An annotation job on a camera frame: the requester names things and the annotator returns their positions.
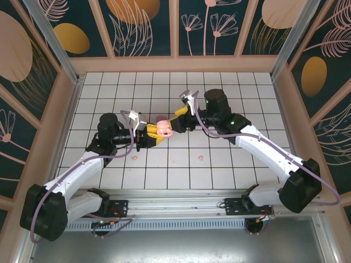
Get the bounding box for red black power wires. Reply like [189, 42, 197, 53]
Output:
[109, 207, 123, 228]
[256, 209, 276, 223]

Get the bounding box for aluminium mounting rail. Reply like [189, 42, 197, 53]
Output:
[73, 190, 324, 220]

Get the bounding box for slotted grey cable duct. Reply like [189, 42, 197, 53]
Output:
[65, 219, 247, 231]

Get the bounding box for grey metal sheet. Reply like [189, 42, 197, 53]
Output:
[27, 228, 330, 263]

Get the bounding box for peach earbud charging case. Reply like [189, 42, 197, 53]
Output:
[155, 119, 174, 138]

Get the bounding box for aluminium frame post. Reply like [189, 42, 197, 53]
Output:
[270, 0, 329, 80]
[21, 0, 82, 83]

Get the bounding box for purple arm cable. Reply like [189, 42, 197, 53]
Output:
[29, 110, 137, 244]
[191, 92, 342, 206]

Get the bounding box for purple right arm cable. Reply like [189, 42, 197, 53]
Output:
[191, 92, 342, 206]

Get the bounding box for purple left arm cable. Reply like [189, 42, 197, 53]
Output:
[29, 110, 137, 244]

